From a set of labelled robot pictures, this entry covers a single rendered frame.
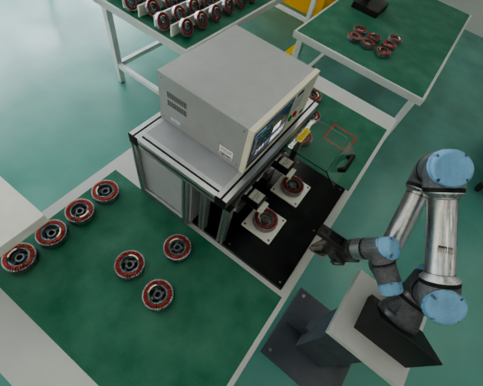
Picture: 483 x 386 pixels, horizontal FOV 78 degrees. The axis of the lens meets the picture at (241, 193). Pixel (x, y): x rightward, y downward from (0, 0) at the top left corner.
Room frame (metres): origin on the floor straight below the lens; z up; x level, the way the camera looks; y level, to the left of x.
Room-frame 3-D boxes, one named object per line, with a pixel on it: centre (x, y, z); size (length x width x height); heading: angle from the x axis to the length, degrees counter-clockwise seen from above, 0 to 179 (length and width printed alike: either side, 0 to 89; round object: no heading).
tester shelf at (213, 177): (0.89, 0.12, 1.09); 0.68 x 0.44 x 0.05; 158
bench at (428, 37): (3.05, -0.88, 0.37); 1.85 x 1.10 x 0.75; 158
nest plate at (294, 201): (0.88, -0.23, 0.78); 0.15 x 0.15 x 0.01; 68
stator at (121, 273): (0.31, 0.33, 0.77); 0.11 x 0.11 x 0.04
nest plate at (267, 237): (0.66, -0.14, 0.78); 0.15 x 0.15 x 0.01; 68
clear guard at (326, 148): (0.95, -0.24, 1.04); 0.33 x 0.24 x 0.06; 68
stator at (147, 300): (0.24, 0.19, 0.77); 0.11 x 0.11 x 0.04
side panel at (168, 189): (0.62, 0.31, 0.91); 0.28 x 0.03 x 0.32; 68
